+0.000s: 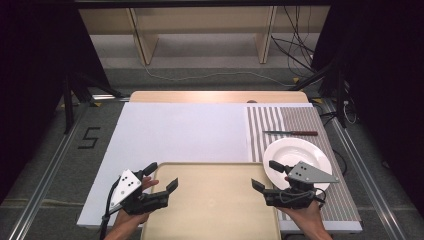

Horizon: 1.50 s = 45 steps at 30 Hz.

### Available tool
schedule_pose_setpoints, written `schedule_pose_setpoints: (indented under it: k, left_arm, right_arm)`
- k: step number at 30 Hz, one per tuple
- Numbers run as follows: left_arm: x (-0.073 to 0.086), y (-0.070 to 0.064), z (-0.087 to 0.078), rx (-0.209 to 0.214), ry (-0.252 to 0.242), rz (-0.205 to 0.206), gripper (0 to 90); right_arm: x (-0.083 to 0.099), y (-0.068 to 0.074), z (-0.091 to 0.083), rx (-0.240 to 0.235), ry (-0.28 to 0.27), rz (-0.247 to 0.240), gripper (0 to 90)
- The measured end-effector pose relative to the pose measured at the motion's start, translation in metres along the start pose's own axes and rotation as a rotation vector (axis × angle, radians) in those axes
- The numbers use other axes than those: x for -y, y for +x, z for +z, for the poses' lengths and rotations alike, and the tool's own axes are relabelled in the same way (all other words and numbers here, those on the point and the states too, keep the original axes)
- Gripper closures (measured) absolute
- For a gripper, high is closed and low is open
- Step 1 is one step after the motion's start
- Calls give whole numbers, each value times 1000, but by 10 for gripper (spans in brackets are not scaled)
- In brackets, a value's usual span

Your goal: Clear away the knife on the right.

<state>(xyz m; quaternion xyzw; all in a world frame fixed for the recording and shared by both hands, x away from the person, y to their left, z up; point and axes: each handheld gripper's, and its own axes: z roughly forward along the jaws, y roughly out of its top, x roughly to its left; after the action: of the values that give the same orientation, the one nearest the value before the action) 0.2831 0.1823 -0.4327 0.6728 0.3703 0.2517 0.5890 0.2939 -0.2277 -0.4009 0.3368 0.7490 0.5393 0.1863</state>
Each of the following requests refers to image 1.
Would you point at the black curtain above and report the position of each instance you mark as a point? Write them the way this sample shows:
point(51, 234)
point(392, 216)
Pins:
point(33, 83)
point(386, 83)

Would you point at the light wooden table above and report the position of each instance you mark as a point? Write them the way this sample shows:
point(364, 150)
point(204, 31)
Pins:
point(216, 96)

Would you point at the black tripod stand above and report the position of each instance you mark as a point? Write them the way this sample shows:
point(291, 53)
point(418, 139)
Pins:
point(68, 106)
point(340, 100)

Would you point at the beige plastic tray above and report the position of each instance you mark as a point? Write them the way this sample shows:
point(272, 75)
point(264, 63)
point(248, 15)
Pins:
point(213, 203)

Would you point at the person's right hand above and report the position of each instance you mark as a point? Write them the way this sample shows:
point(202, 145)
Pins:
point(306, 216)

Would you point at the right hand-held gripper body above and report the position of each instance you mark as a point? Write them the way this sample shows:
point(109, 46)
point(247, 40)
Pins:
point(308, 175)

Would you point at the white table cover board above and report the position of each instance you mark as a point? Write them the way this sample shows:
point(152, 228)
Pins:
point(180, 133)

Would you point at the person's left hand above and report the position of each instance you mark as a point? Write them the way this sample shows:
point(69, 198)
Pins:
point(128, 221)

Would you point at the grey striped placemat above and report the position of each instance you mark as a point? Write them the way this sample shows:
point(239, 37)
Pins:
point(300, 118)

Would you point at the metal floor rail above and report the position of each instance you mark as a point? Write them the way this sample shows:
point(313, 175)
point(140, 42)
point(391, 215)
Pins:
point(43, 186)
point(363, 166)

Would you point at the white round plate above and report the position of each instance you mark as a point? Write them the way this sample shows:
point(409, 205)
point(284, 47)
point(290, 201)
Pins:
point(296, 151)

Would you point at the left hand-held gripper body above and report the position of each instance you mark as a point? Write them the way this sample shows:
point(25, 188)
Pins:
point(126, 186)

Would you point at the light wooden bench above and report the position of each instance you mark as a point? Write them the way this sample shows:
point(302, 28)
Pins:
point(146, 43)

